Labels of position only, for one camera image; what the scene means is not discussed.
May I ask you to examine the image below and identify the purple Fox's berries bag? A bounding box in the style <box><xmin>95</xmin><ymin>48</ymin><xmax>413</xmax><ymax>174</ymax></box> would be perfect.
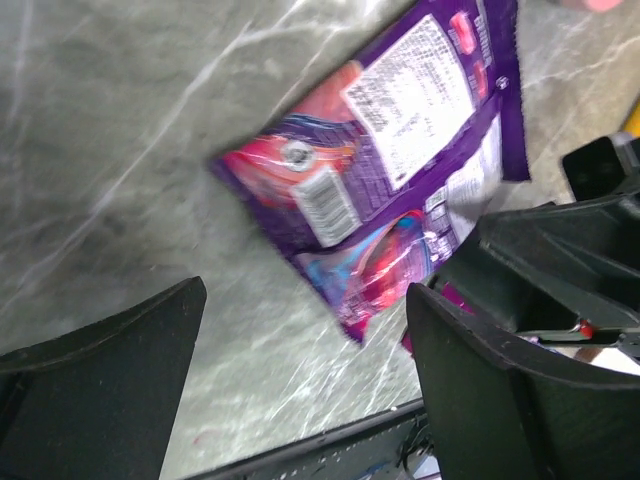
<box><xmin>211</xmin><ymin>1</ymin><xmax>530</xmax><ymax>343</ymax></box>

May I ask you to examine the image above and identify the purple grape candy bag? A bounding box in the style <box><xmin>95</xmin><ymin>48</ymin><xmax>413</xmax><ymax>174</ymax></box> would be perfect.
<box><xmin>401</xmin><ymin>282</ymin><xmax>474</xmax><ymax>357</ymax></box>

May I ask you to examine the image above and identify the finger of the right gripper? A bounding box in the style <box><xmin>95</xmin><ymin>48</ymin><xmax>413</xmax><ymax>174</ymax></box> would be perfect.
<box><xmin>434</xmin><ymin>189</ymin><xmax>639</xmax><ymax>340</ymax></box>

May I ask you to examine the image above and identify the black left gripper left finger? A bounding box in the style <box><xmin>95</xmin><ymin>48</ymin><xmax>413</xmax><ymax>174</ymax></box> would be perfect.
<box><xmin>1</xmin><ymin>277</ymin><xmax>207</xmax><ymax>479</ymax></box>

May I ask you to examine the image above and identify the pink three-tier shelf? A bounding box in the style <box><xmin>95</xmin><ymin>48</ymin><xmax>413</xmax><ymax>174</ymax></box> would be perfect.
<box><xmin>555</xmin><ymin>0</ymin><xmax>623</xmax><ymax>13</ymax></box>

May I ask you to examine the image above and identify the black base frame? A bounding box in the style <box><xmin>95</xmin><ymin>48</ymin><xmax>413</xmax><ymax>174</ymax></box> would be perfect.
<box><xmin>195</xmin><ymin>399</ymin><xmax>441</xmax><ymax>480</ymax></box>

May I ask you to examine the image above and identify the yellow plastic basket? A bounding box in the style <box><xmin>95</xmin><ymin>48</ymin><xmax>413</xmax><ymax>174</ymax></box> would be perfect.
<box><xmin>623</xmin><ymin>99</ymin><xmax>640</xmax><ymax>138</ymax></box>

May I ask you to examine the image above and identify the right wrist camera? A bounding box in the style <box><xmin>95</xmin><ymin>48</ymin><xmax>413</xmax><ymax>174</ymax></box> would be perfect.
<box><xmin>561</xmin><ymin>132</ymin><xmax>639</xmax><ymax>201</ymax></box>

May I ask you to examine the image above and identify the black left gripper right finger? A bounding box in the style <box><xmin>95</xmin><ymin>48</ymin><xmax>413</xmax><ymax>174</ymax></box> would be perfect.
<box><xmin>406</xmin><ymin>284</ymin><xmax>639</xmax><ymax>479</ymax></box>

